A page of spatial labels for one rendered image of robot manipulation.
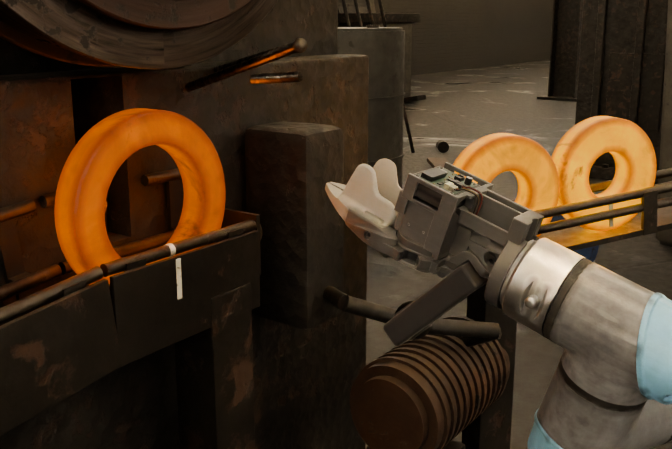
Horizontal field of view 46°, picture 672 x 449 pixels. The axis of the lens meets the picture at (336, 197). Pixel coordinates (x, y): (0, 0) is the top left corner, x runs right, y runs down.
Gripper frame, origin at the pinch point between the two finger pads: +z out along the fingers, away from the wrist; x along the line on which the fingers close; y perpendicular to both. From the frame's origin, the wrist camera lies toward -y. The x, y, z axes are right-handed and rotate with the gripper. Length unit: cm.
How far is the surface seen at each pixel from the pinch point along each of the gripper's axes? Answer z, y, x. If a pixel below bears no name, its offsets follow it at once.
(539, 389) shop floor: -3, -78, -118
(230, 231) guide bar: 7.8, -6.6, 5.5
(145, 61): 13.1, 10.2, 15.5
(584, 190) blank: -12.9, -0.7, -38.9
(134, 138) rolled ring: 12.7, 3.1, 15.7
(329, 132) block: 9.8, 1.6, -10.8
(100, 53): 13.3, 11.0, 20.2
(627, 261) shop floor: 11, -82, -241
